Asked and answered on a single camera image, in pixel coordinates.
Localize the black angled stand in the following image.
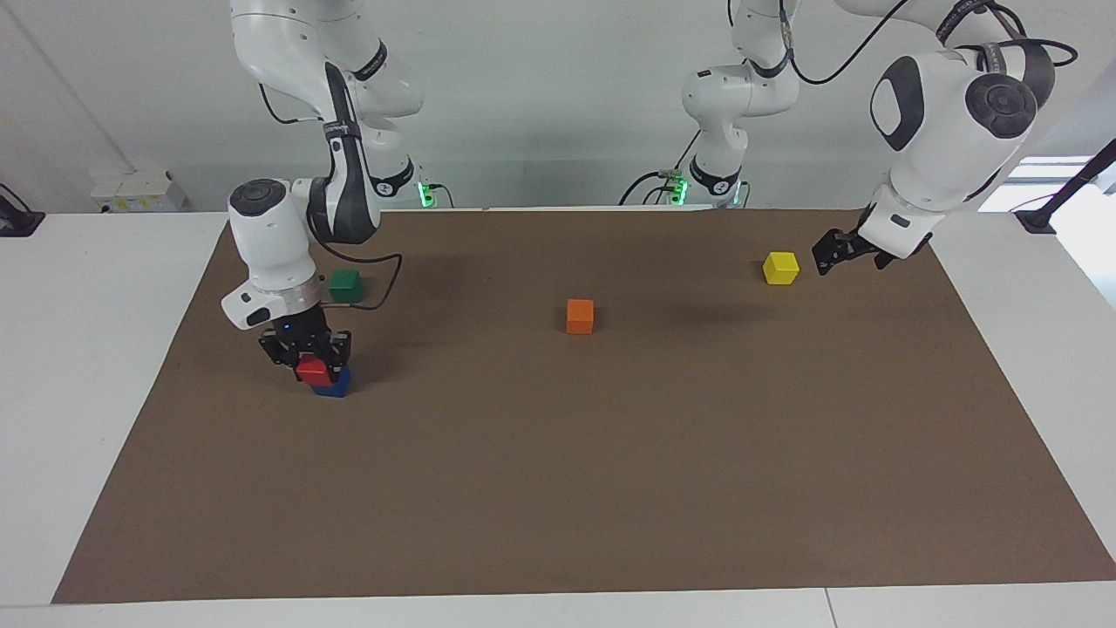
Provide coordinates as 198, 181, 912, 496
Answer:
1014, 138, 1116, 235

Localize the black base cable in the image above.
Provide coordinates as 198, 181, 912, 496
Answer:
619, 129, 704, 208

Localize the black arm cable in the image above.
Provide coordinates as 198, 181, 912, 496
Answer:
258, 83, 405, 311
776, 0, 1079, 88

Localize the brown table mat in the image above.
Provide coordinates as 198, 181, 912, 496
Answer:
51, 208, 1116, 604

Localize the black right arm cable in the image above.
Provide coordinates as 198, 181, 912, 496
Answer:
258, 83, 405, 311

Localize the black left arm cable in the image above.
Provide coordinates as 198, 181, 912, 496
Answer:
776, 0, 1079, 88

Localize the black table clamp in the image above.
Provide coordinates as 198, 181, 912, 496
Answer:
0, 183, 46, 238

